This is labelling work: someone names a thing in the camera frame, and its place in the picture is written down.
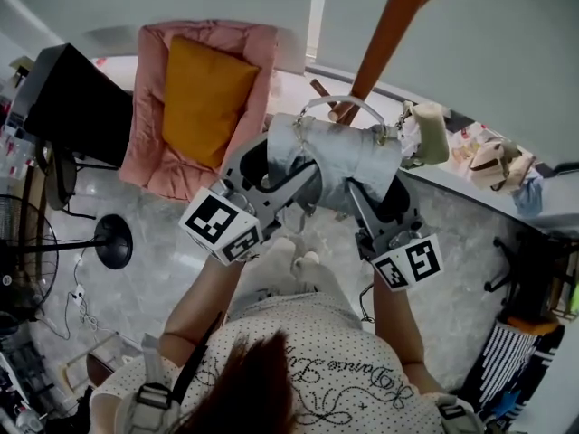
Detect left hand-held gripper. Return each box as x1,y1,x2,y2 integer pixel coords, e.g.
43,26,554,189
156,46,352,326
178,135,324,267

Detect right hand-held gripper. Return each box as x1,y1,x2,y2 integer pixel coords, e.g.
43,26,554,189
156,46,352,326
345,172,445,294

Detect silver grey handbag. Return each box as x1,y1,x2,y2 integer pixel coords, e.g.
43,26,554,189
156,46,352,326
264,96,403,235

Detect brown wooden coat rack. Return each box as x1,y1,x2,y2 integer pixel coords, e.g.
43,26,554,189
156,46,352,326
309,0,449,124

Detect person's right forearm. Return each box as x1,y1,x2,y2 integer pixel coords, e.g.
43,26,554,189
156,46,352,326
373,284,426,371

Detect person's left forearm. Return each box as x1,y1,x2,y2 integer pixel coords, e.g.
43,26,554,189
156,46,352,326
157,255,246,357

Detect beige bag on ledge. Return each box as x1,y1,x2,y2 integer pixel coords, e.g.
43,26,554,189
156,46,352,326
395,100,450,170

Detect person's legs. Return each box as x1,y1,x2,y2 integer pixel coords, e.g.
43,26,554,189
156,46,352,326
228,235,363,329

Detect mustard yellow cushion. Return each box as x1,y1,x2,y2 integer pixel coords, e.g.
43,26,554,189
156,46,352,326
161,35,261,169

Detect white printed pouch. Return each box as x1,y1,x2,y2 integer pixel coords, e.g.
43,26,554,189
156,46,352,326
451,137,481,163

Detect pink padded chair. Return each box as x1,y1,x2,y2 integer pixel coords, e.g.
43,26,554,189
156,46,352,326
118,20,280,203

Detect light blue cloth bag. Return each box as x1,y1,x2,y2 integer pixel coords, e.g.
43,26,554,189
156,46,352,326
513,176,544,218

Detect person's dotted white shirt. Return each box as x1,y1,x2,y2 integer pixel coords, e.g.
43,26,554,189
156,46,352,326
90,290,453,434

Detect black office chair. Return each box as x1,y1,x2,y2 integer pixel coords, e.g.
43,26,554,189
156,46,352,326
483,235,579,326

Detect black standing fan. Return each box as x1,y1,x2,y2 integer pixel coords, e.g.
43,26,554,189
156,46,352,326
0,192,135,321

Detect orange cushion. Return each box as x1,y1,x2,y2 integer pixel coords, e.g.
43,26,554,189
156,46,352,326
506,316,563,335

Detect black cabinet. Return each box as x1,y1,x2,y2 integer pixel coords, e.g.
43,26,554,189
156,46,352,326
23,42,137,170

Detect black folding chair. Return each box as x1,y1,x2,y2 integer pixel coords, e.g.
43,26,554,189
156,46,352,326
43,146,97,222

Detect brown seat metal stool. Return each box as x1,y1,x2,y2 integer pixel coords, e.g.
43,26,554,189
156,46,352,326
62,331,133,393

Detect cardboard box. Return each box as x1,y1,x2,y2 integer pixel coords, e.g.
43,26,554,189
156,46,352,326
8,56,36,90

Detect black cable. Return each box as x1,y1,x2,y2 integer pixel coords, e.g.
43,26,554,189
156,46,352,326
359,284,377,326

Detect black shoulder strap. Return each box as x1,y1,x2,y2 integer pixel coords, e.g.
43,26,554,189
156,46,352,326
171,312,223,402

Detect grey harness strap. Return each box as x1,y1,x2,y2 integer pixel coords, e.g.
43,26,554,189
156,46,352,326
120,332,183,434
435,393,481,434

